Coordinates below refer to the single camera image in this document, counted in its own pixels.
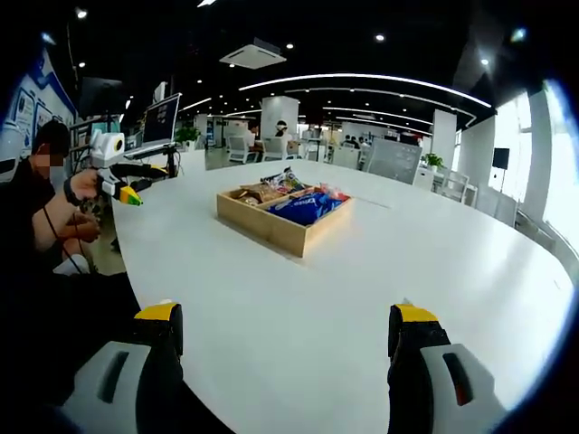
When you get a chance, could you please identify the narrow window with blinds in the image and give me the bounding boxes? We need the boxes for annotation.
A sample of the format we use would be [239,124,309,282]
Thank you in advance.
[490,92,534,200]

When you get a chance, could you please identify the long curved ceiling light strip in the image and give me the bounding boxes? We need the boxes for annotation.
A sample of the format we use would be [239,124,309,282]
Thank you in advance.
[238,72,493,109]

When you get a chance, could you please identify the person's head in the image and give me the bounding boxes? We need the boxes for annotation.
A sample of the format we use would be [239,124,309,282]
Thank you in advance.
[33,118,72,157]

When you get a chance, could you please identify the white low cabinet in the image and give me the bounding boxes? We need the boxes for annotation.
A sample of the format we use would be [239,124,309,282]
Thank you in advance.
[333,146,362,169]

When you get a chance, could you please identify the ceiling air conditioner vent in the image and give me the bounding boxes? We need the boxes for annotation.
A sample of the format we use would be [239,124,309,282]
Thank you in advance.
[219,38,289,70]

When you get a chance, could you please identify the white table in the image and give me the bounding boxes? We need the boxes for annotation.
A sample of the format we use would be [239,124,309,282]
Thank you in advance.
[110,148,575,434]

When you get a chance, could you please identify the white chest device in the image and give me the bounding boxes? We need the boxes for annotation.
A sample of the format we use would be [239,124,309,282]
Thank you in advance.
[0,156,22,184]

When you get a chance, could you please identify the pale grey rounded object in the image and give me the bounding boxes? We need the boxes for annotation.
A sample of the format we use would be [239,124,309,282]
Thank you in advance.
[52,254,88,276]

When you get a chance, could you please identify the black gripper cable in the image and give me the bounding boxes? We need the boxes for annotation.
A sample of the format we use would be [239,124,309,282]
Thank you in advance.
[43,205,86,275]

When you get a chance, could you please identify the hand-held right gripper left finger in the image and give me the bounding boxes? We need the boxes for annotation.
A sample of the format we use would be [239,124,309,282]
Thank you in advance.
[58,301,185,434]

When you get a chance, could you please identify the open silver laptop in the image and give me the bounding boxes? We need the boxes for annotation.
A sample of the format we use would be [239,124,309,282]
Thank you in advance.
[124,92,183,158]

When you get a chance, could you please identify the white office chair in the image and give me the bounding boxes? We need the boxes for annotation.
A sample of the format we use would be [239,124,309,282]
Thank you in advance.
[261,137,299,163]
[225,135,259,165]
[441,170,471,204]

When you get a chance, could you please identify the blue cookies packet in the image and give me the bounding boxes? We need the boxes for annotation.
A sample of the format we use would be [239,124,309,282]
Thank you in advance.
[266,201,318,227]
[282,192,345,217]

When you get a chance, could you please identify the black-legged laptop stand desk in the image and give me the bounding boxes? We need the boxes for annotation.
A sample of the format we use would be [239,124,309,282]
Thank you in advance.
[124,143,182,180]

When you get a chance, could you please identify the black screen on tripod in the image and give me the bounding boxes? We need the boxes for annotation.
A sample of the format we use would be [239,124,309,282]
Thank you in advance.
[492,147,511,195]

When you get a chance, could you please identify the wooden four-compartment container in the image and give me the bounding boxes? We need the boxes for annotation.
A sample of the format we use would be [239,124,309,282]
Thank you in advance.
[215,178,355,259]

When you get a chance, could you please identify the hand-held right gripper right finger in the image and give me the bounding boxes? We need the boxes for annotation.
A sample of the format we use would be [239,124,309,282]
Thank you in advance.
[386,297,507,434]

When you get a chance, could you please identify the person's left hand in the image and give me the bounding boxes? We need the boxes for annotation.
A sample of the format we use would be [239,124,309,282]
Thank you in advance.
[71,170,103,200]

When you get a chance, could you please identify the black wristband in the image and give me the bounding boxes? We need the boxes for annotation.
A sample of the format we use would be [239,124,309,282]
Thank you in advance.
[62,178,81,207]

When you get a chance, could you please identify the blue white wall display board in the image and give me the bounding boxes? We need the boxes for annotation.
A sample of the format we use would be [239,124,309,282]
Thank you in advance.
[0,47,78,159]

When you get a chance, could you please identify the large black screen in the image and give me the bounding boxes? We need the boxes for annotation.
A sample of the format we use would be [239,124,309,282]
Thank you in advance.
[79,76,124,117]

